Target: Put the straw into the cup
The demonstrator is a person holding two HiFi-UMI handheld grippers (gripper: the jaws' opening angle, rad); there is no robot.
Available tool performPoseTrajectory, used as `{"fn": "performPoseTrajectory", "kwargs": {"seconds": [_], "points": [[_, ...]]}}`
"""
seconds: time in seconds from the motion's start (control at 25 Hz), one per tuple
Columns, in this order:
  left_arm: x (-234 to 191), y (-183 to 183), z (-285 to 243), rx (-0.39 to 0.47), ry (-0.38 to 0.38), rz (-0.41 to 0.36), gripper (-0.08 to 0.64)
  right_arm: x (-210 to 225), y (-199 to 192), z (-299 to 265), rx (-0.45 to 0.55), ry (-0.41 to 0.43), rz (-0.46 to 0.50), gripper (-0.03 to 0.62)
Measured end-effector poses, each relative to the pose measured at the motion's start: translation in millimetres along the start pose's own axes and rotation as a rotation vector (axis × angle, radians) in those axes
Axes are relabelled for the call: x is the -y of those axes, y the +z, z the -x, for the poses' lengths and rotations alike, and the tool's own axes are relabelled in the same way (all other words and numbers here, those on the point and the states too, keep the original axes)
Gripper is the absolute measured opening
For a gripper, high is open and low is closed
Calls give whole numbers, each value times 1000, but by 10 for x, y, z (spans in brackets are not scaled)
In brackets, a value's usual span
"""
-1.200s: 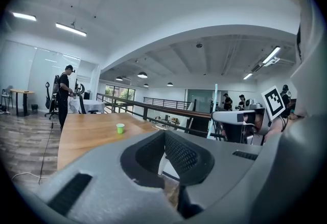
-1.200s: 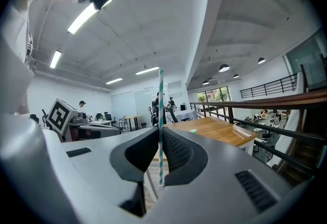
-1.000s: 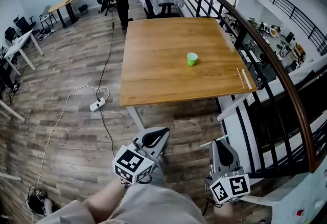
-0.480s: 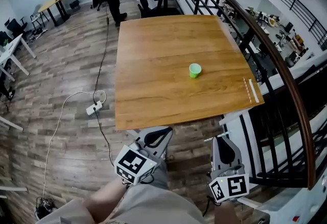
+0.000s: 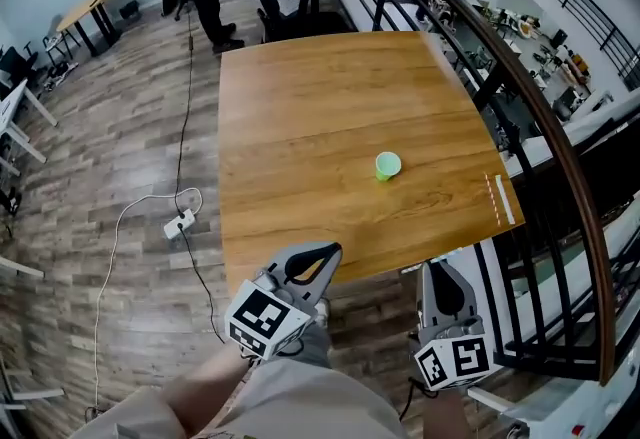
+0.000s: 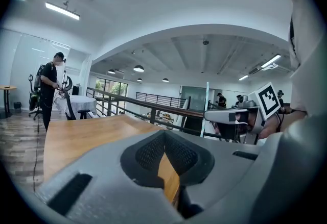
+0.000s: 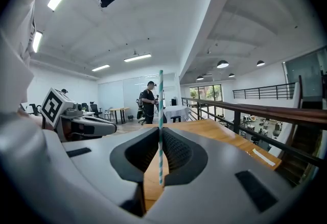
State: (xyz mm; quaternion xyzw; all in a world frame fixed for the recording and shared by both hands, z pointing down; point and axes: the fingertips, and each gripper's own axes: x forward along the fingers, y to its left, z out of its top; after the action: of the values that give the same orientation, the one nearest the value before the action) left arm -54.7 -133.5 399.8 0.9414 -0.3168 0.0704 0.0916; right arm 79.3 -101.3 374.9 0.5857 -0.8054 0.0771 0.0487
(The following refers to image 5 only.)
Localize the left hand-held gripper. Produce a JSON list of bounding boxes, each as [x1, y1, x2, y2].
[[224, 240, 345, 362]]

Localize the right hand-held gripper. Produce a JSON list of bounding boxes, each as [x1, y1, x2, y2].
[[411, 259, 497, 394]]

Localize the green paper cup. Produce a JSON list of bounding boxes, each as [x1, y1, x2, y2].
[[374, 151, 403, 184]]

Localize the person's right forearm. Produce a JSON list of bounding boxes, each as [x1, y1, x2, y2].
[[422, 386, 472, 439]]

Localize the person's left forearm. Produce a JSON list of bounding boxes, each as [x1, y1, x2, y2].
[[162, 343, 252, 439]]

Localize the white wrapped straw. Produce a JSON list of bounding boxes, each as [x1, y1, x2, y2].
[[494, 173, 517, 227]]

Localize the person's left shoe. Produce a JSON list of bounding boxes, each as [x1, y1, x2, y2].
[[313, 298, 332, 329]]

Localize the person's beige shorts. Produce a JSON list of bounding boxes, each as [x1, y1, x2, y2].
[[69, 321, 407, 439]]

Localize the white power strip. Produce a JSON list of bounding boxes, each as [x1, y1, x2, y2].
[[163, 207, 198, 241]]

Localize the wooden table white legs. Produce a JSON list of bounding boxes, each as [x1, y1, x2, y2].
[[218, 30, 527, 297]]

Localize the white table light cloth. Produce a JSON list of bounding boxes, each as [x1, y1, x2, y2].
[[467, 346, 640, 439]]

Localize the black railing wooden handrail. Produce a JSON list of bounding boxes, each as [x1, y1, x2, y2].
[[318, 0, 618, 387]]

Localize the white desk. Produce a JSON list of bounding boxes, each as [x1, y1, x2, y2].
[[0, 78, 59, 179]]

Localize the grey chair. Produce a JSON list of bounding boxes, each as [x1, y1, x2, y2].
[[41, 14, 82, 66]]

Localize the small wooden side table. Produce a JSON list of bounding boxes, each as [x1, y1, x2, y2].
[[55, 0, 124, 59]]

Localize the black chairs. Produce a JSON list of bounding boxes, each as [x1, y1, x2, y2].
[[0, 41, 41, 89]]

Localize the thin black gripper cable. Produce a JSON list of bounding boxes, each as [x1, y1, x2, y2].
[[397, 375, 439, 421]]

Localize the black floor cable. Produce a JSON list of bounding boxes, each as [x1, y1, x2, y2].
[[176, 224, 227, 345]]

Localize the white floor cable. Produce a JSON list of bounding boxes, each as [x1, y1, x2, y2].
[[83, 186, 204, 422]]

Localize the black device power cable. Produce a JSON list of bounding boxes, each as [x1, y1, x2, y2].
[[173, 12, 197, 228]]

